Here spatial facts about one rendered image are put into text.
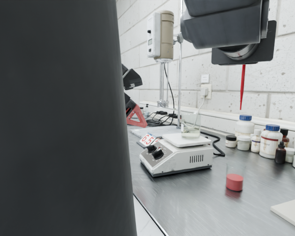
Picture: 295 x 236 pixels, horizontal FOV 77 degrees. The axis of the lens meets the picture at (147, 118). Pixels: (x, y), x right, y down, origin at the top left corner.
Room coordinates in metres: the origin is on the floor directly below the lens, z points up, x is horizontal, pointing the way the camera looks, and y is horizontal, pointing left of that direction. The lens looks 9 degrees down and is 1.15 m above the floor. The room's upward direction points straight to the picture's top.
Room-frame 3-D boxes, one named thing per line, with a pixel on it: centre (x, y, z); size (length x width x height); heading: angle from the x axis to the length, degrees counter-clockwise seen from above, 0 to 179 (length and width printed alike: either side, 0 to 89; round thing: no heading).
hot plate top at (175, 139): (0.58, -0.12, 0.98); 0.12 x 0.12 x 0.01; 19
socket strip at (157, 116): (1.40, -0.14, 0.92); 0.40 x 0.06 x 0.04; 27
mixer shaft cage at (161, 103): (1.01, -0.08, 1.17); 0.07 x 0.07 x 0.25
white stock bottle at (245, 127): (0.78, -0.42, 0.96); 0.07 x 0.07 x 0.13
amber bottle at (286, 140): (0.66, -0.50, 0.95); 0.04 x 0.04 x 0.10
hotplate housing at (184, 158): (0.57, -0.10, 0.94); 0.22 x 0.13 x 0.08; 109
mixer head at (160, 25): (1.00, -0.06, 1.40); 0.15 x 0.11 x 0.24; 117
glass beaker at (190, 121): (0.58, -0.14, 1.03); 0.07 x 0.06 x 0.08; 146
